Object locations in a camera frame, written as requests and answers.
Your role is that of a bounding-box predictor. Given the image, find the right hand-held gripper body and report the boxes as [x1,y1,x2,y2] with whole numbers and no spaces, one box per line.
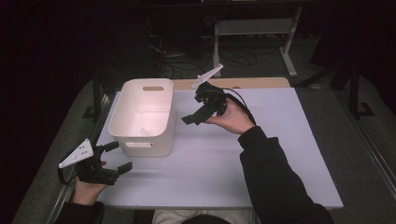
[191,63,229,125]

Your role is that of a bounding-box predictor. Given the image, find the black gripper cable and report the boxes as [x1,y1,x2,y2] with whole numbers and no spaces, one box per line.
[222,87,258,127]
[57,153,78,188]

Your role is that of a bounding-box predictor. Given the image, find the wooden table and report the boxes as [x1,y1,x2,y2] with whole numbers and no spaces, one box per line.
[172,77,291,91]

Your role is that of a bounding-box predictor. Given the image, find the person's head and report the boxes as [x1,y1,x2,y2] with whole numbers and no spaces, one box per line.
[180,214,233,224]

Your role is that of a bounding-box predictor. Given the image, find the black metal stand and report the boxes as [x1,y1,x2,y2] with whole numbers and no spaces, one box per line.
[81,69,106,123]
[347,60,376,121]

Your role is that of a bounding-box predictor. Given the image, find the white metal desk frame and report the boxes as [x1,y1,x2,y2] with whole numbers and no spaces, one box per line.
[212,6,304,78]

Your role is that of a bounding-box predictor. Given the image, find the person's right hand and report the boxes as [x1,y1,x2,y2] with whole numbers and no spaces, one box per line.
[205,97,257,135]

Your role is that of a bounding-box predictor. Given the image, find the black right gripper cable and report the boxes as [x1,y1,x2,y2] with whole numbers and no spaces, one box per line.
[222,87,258,127]

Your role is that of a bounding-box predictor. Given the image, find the white plastic storage bin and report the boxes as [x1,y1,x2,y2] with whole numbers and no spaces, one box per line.
[107,77,176,158]

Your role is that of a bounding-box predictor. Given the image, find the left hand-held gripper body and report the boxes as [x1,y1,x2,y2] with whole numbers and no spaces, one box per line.
[58,137,120,187]

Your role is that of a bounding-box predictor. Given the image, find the black floor cables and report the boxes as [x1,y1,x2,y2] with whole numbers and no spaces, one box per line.
[144,13,261,79]

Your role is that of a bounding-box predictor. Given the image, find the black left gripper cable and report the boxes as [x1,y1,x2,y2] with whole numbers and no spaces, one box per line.
[57,153,78,188]

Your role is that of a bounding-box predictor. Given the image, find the person's left hand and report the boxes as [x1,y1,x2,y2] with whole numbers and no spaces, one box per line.
[71,161,109,206]

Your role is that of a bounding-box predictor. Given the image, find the person's white shirt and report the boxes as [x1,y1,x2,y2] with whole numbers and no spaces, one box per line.
[150,208,261,224]

